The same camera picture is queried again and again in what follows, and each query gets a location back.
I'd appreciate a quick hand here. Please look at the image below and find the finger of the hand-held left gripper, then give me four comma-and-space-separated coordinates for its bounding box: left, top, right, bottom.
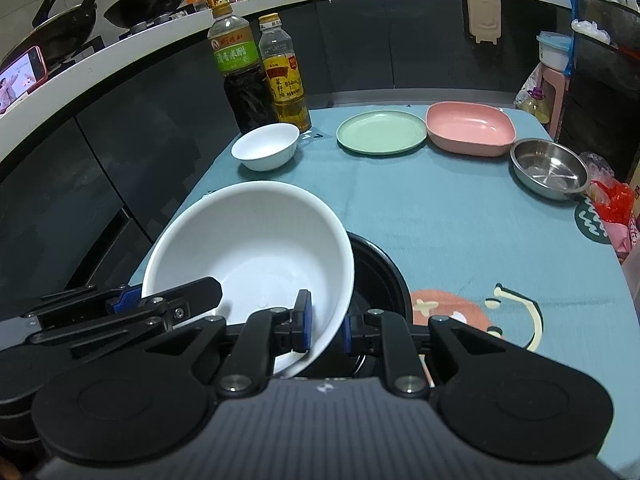
30, 277, 223, 357
22, 284, 144, 329

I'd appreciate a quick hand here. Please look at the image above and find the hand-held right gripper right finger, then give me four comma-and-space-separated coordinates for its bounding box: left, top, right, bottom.
344, 309, 503, 399

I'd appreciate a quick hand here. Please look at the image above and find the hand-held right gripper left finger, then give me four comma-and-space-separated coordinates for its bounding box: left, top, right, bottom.
145, 290, 313, 399

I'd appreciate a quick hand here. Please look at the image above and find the large white bowl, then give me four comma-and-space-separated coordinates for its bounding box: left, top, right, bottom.
141, 181, 356, 378

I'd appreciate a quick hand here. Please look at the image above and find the pink square plate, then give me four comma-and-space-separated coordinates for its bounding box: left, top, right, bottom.
425, 101, 517, 158

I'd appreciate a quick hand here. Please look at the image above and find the stainless steel bowl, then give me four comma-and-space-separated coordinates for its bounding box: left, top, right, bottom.
510, 138, 592, 201

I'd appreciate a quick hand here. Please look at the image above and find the teal printed tablecloth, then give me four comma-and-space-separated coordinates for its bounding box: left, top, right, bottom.
127, 105, 638, 391

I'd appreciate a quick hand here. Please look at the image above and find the small white bowl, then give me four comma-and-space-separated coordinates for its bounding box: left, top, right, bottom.
231, 123, 301, 172

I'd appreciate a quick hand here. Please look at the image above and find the green round plate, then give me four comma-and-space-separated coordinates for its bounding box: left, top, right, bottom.
336, 110, 429, 155

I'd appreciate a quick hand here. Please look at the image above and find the dark sauce bottle green label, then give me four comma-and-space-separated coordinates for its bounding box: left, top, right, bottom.
207, 1, 278, 135

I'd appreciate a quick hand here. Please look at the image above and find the yellow oil bottle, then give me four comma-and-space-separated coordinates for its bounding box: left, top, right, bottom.
258, 13, 312, 133

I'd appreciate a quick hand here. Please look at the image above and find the smartphone in red case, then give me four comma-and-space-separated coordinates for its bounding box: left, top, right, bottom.
0, 46, 48, 113

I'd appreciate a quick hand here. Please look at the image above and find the black gas stove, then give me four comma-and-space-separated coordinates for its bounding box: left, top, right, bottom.
47, 10, 193, 68

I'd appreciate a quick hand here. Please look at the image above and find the black frying pan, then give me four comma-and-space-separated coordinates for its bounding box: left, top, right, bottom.
0, 0, 136, 68

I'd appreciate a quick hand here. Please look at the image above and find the pink plastic bag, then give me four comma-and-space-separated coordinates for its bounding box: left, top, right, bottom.
605, 220, 640, 261

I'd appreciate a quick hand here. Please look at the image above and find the yellow oil jug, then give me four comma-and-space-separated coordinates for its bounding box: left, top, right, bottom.
520, 87, 551, 123

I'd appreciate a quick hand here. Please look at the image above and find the red plastic bag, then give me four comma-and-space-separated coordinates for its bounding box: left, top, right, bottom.
590, 180, 636, 223

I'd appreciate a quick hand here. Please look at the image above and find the clear plastic bag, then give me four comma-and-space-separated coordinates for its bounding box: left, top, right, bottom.
580, 152, 616, 181

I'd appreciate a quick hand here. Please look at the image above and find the printed plastic bag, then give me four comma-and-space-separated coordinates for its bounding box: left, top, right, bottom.
515, 67, 543, 106

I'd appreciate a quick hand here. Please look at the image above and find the pink plastic stool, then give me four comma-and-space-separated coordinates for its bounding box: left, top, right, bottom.
537, 65, 571, 136

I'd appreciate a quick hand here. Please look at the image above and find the beige plastic hanging holder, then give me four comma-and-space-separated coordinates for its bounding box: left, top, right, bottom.
467, 0, 502, 44

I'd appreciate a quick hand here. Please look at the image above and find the black storage rack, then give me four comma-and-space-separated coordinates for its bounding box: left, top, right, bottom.
557, 0, 640, 181

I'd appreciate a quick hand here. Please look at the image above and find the white container blue lid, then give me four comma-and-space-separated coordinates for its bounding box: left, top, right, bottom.
536, 31, 572, 72

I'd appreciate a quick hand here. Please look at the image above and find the small white plastic bag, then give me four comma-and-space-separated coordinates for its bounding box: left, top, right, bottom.
571, 19, 612, 45

